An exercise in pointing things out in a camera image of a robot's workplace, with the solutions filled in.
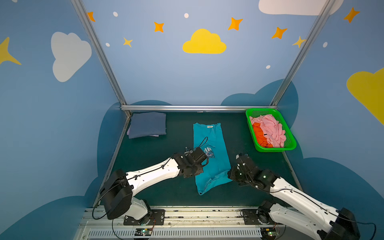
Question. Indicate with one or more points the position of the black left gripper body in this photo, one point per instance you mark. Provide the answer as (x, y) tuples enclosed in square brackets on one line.
[(199, 157)]

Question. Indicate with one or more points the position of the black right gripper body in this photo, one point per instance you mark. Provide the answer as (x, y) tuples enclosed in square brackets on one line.
[(238, 167)]

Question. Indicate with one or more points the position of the teal printed t-shirt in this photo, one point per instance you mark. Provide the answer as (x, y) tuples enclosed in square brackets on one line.
[(215, 170)]

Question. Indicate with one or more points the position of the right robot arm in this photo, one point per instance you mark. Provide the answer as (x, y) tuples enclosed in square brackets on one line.
[(306, 215)]

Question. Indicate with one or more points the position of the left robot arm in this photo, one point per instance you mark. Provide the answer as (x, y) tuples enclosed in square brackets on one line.
[(118, 192)]

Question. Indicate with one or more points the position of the orange t-shirt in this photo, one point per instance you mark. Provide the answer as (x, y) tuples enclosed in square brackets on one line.
[(261, 139)]

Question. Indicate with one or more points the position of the green plastic laundry basket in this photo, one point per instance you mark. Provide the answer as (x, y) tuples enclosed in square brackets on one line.
[(290, 143)]

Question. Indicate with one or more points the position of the folded grey-blue t-shirt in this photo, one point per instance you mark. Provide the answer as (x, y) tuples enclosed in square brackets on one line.
[(151, 123)]

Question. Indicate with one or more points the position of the right green circuit board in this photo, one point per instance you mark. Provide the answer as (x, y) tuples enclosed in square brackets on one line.
[(268, 234)]

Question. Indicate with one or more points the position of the green circuit board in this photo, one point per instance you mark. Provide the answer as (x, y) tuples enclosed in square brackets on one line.
[(268, 234), (143, 232)]

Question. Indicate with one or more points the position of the left green circuit board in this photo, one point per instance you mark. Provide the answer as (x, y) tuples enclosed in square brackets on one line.
[(143, 232)]

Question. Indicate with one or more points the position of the aluminium right frame rail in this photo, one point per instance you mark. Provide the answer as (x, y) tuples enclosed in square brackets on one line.
[(292, 171)]

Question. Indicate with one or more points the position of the aluminium frame rail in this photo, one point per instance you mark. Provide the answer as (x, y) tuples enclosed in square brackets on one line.
[(176, 108), (292, 171), (109, 140)]

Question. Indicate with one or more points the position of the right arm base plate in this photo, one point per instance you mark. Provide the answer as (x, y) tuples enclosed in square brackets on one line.
[(259, 216)]

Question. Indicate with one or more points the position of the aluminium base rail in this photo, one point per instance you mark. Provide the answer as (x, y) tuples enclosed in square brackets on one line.
[(182, 223)]

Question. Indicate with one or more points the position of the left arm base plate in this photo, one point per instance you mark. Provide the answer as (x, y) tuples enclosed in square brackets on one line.
[(154, 217)]

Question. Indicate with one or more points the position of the aluminium left frame rail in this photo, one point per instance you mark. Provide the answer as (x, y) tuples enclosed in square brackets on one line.
[(109, 140)]

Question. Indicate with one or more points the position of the aluminium back frame rail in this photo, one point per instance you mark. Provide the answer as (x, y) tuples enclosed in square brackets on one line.
[(176, 108)]

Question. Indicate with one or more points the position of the aluminium right corner post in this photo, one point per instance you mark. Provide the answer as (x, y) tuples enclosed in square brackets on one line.
[(304, 50)]

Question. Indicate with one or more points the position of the aluminium corner post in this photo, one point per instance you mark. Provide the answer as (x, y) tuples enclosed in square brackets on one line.
[(304, 50), (88, 26)]

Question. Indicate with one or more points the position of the aluminium left corner post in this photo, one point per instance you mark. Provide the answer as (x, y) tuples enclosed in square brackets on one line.
[(88, 26)]

